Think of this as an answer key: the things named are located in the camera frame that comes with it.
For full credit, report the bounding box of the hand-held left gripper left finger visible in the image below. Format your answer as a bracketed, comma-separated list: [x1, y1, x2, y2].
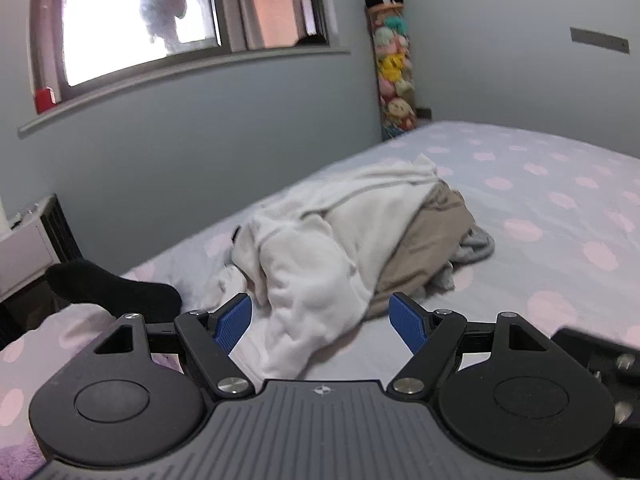
[94, 293, 254, 401]

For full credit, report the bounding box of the black sock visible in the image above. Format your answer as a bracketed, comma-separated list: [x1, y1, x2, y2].
[46, 260, 183, 321]

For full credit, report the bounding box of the grey wall plate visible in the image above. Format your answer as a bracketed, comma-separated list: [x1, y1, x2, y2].
[570, 26, 630, 53]

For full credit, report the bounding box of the white sweater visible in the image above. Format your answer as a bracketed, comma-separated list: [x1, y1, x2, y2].
[202, 154, 441, 380]

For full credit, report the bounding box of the black ribbed heater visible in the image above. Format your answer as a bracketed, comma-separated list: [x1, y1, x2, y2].
[39, 194, 85, 267]

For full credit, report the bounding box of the window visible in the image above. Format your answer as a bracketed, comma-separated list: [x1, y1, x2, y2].
[20, 0, 351, 136]

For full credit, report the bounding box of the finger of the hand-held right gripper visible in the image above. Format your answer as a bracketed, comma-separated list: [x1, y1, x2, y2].
[550, 326, 640, 431]

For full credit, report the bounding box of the polka dot bed sheet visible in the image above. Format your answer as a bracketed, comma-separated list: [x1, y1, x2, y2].
[0, 120, 640, 480]

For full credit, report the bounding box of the red cup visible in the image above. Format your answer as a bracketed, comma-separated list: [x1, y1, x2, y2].
[34, 87, 56, 115]

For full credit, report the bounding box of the grey garment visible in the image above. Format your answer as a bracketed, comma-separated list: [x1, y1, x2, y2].
[425, 225, 496, 291]

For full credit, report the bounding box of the stack of plush toys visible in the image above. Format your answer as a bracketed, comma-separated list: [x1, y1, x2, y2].
[370, 5, 418, 141]

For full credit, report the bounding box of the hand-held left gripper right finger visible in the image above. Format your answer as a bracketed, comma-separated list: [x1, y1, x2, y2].
[387, 292, 551, 402]

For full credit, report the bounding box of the purple fuzzy blanket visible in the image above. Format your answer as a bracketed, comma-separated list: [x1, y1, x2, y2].
[0, 440, 46, 480]

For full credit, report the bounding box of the beige garment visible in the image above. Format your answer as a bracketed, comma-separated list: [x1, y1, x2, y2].
[372, 182, 478, 321]

